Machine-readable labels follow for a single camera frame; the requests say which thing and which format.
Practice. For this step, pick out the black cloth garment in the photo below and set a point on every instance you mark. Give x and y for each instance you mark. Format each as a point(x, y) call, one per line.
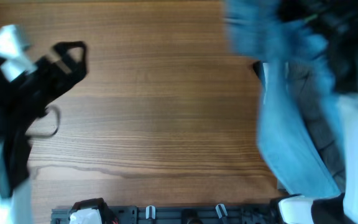
point(259, 71)

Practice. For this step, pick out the white cloth garment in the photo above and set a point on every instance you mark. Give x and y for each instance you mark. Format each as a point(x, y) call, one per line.
point(343, 208)

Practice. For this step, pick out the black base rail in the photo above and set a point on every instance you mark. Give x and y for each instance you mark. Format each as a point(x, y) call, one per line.
point(98, 211)

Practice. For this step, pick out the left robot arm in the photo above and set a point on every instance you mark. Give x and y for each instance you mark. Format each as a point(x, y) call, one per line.
point(15, 148)

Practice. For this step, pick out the light blue denim jeans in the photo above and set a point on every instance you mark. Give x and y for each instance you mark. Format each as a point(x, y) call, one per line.
point(255, 30)

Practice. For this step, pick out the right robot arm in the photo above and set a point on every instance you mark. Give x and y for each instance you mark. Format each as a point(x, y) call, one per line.
point(337, 22)

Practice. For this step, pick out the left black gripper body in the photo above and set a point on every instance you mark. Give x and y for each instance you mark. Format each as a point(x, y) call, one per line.
point(34, 95)

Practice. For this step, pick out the grey cloth garment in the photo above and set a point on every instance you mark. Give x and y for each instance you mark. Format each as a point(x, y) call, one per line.
point(317, 106)

